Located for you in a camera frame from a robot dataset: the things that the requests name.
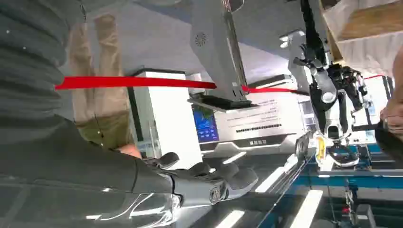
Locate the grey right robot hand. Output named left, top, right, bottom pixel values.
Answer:
left=0, top=115, right=259, bottom=228

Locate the person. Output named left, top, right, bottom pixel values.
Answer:
left=67, top=14, right=143, bottom=159

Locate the white cabinet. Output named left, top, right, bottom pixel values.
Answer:
left=127, top=68, right=204, bottom=171

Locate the red barrier tape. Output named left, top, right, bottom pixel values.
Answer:
left=55, top=74, right=383, bottom=97

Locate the blue display screen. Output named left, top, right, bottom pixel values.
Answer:
left=192, top=105, right=221, bottom=144

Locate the ribbed grey right arm sleeve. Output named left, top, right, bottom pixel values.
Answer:
left=0, top=0, right=86, bottom=134

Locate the grey metal column stand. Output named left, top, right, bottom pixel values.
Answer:
left=188, top=0, right=261, bottom=113

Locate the white kiosk with printed panel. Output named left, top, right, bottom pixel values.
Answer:
left=198, top=91, right=316, bottom=159

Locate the yellow tag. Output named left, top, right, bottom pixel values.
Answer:
left=316, top=136, right=327, bottom=162

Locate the white and black humanoid robot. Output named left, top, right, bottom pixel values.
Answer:
left=279, top=0, right=376, bottom=168

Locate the black rounded object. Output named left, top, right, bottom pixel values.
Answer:
left=374, top=121, right=403, bottom=162

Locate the person's hand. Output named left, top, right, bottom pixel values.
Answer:
left=379, top=44, right=403, bottom=141

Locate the pale wooden table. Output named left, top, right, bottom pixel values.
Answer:
left=319, top=0, right=403, bottom=78

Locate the blue metal frame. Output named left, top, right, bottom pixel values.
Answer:
left=258, top=143, right=403, bottom=228

